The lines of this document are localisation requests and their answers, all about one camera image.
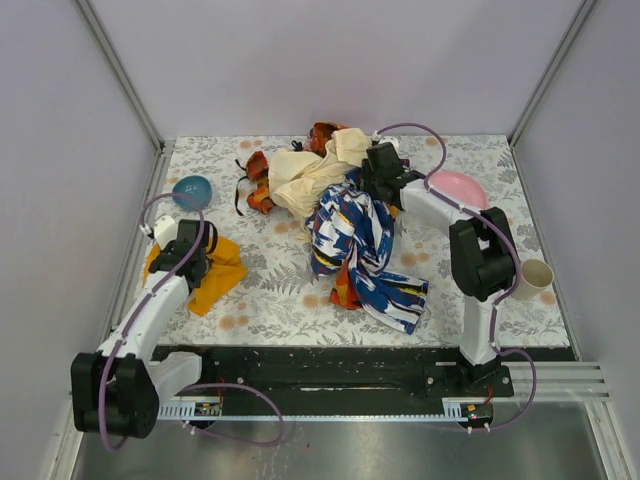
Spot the plain orange cloth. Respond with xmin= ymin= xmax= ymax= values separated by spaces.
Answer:
xmin=139 ymin=238 xmax=247 ymax=317

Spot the blue white patterned cloth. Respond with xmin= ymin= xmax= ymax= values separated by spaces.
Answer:
xmin=305 ymin=168 xmax=429 ymax=335

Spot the cream beige cloth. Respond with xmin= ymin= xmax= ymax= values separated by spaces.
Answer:
xmin=268 ymin=128 xmax=371 ymax=222

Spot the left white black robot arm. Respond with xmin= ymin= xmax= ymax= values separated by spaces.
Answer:
xmin=70 ymin=220 xmax=218 ymax=439

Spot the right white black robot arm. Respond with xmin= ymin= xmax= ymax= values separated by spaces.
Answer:
xmin=362 ymin=134 xmax=520 ymax=384

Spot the orange camouflage cloth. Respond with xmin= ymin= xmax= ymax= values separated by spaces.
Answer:
xmin=233 ymin=119 xmax=361 ymax=311

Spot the pink plastic plate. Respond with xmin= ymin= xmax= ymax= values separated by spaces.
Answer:
xmin=429 ymin=171 xmax=489 ymax=210

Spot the blue ceramic bowl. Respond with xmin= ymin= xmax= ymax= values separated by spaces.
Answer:
xmin=172 ymin=175 xmax=213 ymax=211

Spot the floral patterned table mat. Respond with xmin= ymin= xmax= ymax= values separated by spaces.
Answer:
xmin=161 ymin=134 xmax=570 ymax=347

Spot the beige paper cup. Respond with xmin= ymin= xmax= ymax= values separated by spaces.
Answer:
xmin=511 ymin=259 xmax=554 ymax=301

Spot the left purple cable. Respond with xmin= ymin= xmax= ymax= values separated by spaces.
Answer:
xmin=97 ymin=192 xmax=287 ymax=451

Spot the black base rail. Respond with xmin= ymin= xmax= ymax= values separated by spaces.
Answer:
xmin=152 ymin=345 xmax=514 ymax=399

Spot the left aluminium frame post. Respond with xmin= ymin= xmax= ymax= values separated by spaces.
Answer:
xmin=74 ymin=0 xmax=166 ymax=151

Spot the aluminium frame post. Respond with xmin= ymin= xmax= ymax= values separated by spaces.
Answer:
xmin=507 ymin=0 xmax=599 ymax=147
xmin=74 ymin=0 xmax=166 ymax=151

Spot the right aluminium frame post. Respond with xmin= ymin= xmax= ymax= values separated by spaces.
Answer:
xmin=507 ymin=0 xmax=599 ymax=147

